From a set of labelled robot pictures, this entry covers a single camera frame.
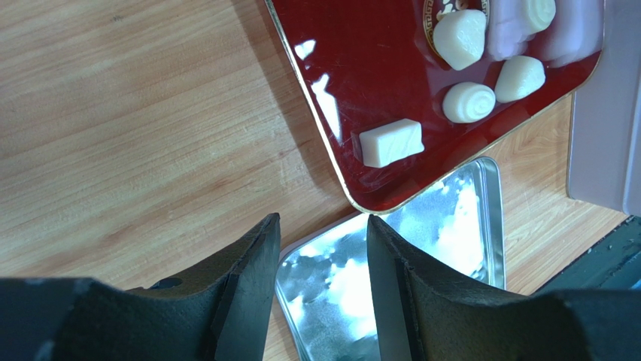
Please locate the silver tin lid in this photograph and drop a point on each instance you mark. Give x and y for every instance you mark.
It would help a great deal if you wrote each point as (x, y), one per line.
(322, 282)

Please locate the red lacquer tray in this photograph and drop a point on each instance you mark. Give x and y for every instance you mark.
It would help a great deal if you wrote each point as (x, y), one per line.
(364, 64)

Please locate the pink handled metal tongs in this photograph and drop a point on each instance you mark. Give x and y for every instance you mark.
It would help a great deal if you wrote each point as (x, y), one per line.
(555, 32)

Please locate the white rectangular chocolate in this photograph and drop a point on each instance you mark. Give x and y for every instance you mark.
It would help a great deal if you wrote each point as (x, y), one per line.
(392, 142)

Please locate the white oval chocolate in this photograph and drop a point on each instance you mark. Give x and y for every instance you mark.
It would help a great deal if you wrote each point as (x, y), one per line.
(537, 15)
(468, 102)

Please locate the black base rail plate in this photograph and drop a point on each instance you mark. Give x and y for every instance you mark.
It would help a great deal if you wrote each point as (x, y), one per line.
(613, 263)

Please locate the pink metal tin box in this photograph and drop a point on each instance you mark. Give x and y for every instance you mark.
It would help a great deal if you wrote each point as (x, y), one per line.
(604, 160)

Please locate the white heart chocolate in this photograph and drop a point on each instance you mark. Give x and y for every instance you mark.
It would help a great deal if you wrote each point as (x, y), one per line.
(459, 38)
(519, 77)

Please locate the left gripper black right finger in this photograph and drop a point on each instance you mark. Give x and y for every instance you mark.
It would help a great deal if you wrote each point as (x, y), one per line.
(425, 310)

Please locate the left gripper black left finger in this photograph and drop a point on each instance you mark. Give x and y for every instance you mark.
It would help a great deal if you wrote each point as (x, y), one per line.
(217, 309)

